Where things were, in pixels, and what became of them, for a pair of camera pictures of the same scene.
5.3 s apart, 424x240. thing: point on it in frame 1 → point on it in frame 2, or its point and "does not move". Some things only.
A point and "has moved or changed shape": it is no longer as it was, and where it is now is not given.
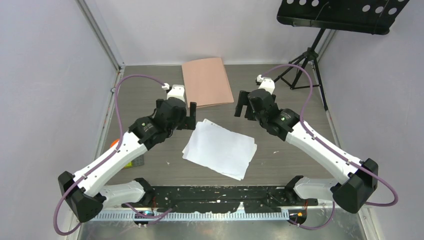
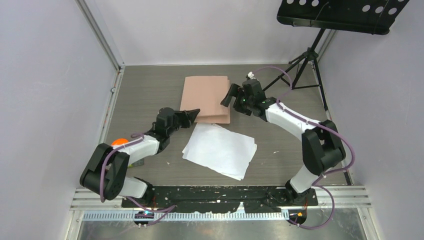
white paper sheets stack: [220, 149] does not move
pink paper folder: [206, 82] has moved or changed shape
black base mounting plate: [207, 199] does not move
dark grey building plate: [138, 161] does not move
